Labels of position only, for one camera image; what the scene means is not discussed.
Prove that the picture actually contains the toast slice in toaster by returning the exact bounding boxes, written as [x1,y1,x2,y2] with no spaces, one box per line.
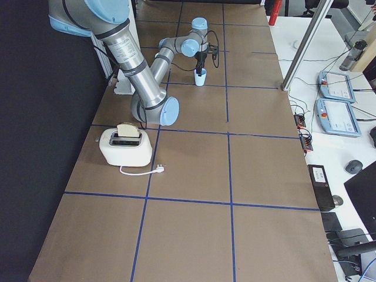
[117,123,140,138]

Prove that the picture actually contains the black box with label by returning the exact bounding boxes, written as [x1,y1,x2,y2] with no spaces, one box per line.
[307,164,335,212]

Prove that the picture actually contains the lower teach pendant tablet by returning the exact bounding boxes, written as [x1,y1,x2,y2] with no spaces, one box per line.
[316,98,362,137]

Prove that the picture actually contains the grey water bottle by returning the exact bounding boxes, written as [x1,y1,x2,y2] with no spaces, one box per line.
[339,39,368,71]

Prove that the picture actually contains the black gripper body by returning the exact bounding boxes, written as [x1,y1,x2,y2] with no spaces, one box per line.
[194,50,207,61]

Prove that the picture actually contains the teach pendant tablet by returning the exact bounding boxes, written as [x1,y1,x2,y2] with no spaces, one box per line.
[318,70,355,103]
[316,98,362,137]

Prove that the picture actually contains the black monitor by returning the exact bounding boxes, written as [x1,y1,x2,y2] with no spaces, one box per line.
[344,163,376,239]

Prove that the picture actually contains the black power strip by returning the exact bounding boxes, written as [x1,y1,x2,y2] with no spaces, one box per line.
[294,113,306,129]
[298,129,313,153]

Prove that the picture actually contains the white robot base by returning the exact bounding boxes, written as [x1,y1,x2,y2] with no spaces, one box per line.
[113,0,142,96]

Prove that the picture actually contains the black office chair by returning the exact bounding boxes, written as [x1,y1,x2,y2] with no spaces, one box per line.
[302,0,350,17]

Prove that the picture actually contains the upper teach pendant tablet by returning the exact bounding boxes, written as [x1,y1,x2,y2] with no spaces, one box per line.
[318,70,355,103]

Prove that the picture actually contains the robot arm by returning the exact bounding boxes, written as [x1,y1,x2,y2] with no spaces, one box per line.
[48,0,209,126]

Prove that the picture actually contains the cream toaster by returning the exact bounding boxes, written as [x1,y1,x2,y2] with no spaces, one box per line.
[99,128,152,167]

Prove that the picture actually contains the black computer mouse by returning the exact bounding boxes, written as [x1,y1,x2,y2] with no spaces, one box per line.
[344,160,363,174]

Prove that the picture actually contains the white power plug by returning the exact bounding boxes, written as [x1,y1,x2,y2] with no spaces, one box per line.
[119,164,165,176]

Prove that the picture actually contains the light blue cup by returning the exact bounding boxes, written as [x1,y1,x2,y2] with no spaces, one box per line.
[194,76,206,86]
[194,68,207,77]

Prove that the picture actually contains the grey camera post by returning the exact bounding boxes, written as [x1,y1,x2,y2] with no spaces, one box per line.
[281,0,334,91]

